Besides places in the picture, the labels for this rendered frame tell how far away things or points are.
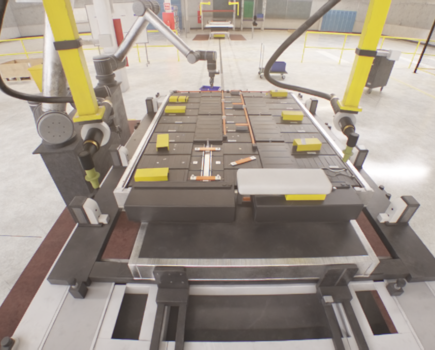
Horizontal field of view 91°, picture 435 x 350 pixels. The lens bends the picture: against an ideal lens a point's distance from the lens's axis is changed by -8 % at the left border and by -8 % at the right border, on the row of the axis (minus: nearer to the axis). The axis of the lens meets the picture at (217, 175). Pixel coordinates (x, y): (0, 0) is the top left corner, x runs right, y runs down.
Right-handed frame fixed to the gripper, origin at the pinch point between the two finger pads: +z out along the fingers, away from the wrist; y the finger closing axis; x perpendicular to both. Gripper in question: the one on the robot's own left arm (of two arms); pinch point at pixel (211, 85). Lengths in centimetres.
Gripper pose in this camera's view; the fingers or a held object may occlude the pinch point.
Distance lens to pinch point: 294.8
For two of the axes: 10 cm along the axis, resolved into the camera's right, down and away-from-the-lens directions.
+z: 0.0, 8.0, 6.0
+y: -2.2, 5.8, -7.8
